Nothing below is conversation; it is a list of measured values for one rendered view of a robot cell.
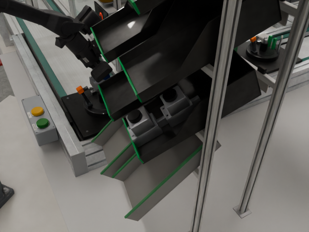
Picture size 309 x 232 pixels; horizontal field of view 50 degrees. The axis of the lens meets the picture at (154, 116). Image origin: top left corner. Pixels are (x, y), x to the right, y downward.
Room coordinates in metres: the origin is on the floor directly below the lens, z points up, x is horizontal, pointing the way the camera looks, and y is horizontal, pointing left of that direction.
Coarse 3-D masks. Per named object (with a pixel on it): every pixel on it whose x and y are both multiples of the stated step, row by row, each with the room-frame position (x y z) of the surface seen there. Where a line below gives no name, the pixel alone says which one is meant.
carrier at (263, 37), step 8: (256, 40) 1.41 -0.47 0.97; (264, 40) 1.27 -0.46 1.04; (280, 40) 1.25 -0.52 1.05; (240, 48) 1.33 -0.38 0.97; (248, 48) 1.29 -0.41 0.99; (256, 48) 1.29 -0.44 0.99; (264, 48) 1.27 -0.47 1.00; (272, 48) 1.29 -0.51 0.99; (280, 48) 1.33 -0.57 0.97; (248, 56) 1.26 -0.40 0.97; (256, 56) 1.23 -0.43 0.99; (264, 56) 1.23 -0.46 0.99; (272, 56) 1.23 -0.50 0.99; (280, 56) 1.26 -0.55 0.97; (256, 64) 1.19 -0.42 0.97; (264, 64) 1.19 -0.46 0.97; (272, 64) 1.19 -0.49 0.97
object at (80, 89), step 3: (78, 87) 0.88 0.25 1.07; (81, 87) 0.88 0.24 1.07; (84, 87) 0.89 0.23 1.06; (87, 87) 0.89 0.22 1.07; (78, 90) 0.87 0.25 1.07; (81, 90) 0.87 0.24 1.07; (84, 90) 0.88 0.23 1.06; (81, 93) 0.87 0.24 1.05; (84, 93) 0.88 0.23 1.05; (84, 96) 0.88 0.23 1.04; (87, 99) 0.88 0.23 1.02; (87, 102) 0.88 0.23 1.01; (90, 102) 0.88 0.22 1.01
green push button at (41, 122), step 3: (39, 120) 0.83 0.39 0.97; (42, 120) 0.83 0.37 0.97; (45, 120) 0.83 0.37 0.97; (36, 123) 0.82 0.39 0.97; (39, 123) 0.81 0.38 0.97; (42, 123) 0.81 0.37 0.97; (45, 123) 0.81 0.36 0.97; (48, 123) 0.82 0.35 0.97; (39, 126) 0.80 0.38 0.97; (42, 126) 0.80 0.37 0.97; (45, 126) 0.81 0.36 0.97
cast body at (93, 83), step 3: (93, 69) 0.92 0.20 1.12; (111, 75) 0.94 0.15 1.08; (90, 78) 0.91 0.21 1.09; (90, 81) 0.91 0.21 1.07; (93, 81) 0.89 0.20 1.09; (96, 81) 0.89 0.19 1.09; (102, 81) 0.89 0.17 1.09; (93, 84) 0.88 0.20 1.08; (96, 84) 0.88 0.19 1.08; (93, 87) 0.89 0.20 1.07; (96, 87) 0.88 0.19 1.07
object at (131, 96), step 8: (120, 72) 0.72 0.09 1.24; (112, 80) 0.71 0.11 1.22; (120, 80) 0.72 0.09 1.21; (104, 88) 0.71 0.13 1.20; (112, 88) 0.70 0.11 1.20; (120, 88) 0.69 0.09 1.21; (128, 88) 0.68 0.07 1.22; (104, 96) 0.67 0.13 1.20; (112, 96) 0.67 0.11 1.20; (120, 96) 0.66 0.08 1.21; (128, 96) 0.65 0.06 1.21; (136, 96) 0.64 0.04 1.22; (112, 104) 0.64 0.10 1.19; (120, 104) 0.63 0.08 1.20; (128, 104) 0.60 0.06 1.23; (136, 104) 0.60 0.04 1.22; (112, 112) 0.61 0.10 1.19; (120, 112) 0.59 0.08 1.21; (128, 112) 0.60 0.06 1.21; (112, 120) 0.58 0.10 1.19
